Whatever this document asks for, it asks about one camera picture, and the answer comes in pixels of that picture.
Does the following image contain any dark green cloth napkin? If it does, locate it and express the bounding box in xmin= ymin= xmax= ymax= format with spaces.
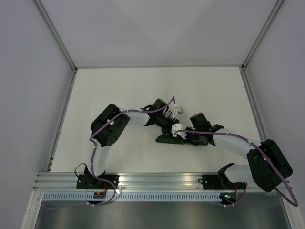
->
xmin=155 ymin=134 xmax=185 ymax=145

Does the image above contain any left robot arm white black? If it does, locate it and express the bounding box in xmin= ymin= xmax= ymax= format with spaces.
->
xmin=76 ymin=98 xmax=179 ymax=189

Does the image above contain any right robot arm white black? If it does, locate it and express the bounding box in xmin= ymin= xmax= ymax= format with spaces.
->
xmin=186 ymin=113 xmax=293 ymax=192

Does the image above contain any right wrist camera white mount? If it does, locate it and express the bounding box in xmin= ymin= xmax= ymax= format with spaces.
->
xmin=171 ymin=123 xmax=186 ymax=140

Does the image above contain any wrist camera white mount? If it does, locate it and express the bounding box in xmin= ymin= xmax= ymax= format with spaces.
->
xmin=171 ymin=104 xmax=183 ymax=119
xmin=171 ymin=123 xmax=186 ymax=140

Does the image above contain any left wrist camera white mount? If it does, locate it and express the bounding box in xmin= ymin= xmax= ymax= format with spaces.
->
xmin=171 ymin=104 xmax=183 ymax=119

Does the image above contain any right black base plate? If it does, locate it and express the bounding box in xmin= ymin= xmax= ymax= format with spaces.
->
xmin=198 ymin=174 xmax=246 ymax=190

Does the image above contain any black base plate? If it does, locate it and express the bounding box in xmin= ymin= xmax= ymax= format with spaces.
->
xmin=198 ymin=174 xmax=246 ymax=190
xmin=76 ymin=174 xmax=119 ymax=190

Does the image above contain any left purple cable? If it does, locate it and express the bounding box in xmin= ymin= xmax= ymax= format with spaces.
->
xmin=41 ymin=95 xmax=176 ymax=210

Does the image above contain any purple cable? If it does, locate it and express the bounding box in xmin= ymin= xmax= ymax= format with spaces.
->
xmin=41 ymin=95 xmax=176 ymax=210
xmin=173 ymin=129 xmax=299 ymax=208

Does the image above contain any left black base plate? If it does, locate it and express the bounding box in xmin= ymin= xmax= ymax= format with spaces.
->
xmin=76 ymin=174 xmax=119 ymax=190

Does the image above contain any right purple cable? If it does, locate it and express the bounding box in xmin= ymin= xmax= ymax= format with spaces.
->
xmin=173 ymin=129 xmax=299 ymax=208

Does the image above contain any aluminium front rail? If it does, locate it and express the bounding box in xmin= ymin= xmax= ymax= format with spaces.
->
xmin=33 ymin=172 xmax=293 ymax=192

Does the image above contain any white slotted cable duct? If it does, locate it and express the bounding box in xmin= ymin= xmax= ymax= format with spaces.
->
xmin=42 ymin=191 xmax=221 ymax=202

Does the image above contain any right aluminium frame post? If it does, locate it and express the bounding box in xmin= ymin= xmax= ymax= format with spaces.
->
xmin=240 ymin=0 xmax=285 ymax=72

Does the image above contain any aluminium frame post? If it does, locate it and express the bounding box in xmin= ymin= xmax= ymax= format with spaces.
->
xmin=33 ymin=0 xmax=78 ymax=72
xmin=240 ymin=0 xmax=285 ymax=72

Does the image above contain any left aluminium frame post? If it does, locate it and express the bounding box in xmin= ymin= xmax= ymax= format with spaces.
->
xmin=33 ymin=0 xmax=78 ymax=72

